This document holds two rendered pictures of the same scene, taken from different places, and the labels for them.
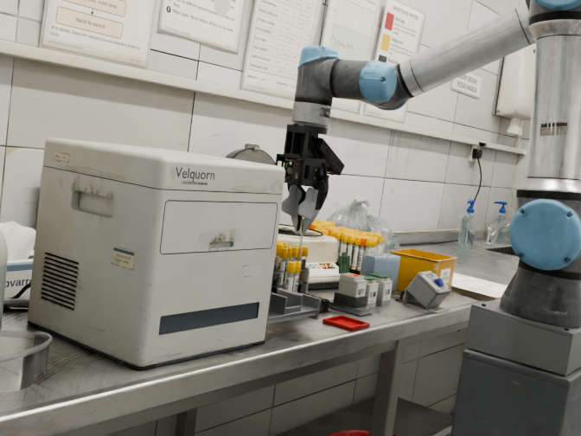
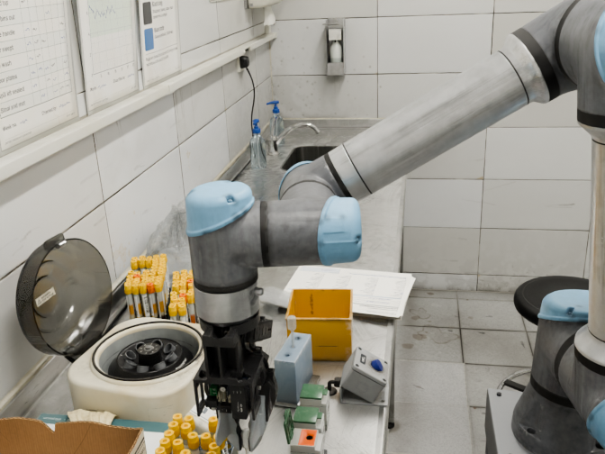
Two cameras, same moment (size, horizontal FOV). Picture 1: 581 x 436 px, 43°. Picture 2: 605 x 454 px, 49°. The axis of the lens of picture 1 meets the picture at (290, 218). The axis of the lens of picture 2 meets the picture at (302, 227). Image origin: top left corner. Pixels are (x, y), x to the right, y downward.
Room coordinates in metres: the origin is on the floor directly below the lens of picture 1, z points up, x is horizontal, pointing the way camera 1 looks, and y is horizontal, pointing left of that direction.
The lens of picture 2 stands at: (0.81, 0.20, 1.63)
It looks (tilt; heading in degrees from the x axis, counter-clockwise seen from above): 21 degrees down; 334
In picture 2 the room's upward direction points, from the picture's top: 3 degrees counter-clockwise
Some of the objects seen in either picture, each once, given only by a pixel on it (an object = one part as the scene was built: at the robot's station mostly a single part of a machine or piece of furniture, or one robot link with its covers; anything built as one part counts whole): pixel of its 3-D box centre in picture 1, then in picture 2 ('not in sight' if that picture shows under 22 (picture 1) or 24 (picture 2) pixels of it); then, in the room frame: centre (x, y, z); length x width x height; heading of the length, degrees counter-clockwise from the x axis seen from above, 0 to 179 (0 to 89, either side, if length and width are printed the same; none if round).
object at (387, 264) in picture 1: (379, 275); (293, 369); (1.78, -0.23, 0.92); 0.10 x 0.07 x 0.10; 136
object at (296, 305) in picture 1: (272, 307); not in sight; (1.30, 0.01, 0.92); 0.21 x 0.07 x 0.05; 144
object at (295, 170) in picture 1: (303, 156); (231, 359); (1.47, -0.01, 1.19); 0.09 x 0.08 x 0.12; 144
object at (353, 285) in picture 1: (351, 289); (307, 453); (1.57, -0.15, 0.92); 0.05 x 0.04 x 0.06; 54
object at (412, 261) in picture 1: (420, 272); (320, 323); (1.90, -0.36, 0.93); 0.13 x 0.13 x 0.10; 58
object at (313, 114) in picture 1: (312, 116); (230, 296); (1.47, -0.02, 1.27); 0.08 x 0.08 x 0.05
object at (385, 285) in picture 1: (378, 289); (314, 406); (1.68, -0.22, 0.91); 0.05 x 0.04 x 0.07; 54
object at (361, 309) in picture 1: (350, 302); not in sight; (1.57, -0.15, 0.89); 0.09 x 0.05 x 0.04; 54
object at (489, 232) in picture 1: (513, 233); (295, 134); (3.38, -1.02, 0.94); 0.24 x 0.17 x 0.14; 54
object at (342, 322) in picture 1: (346, 323); not in sight; (1.43, -0.14, 0.88); 0.07 x 0.07 x 0.01; 54
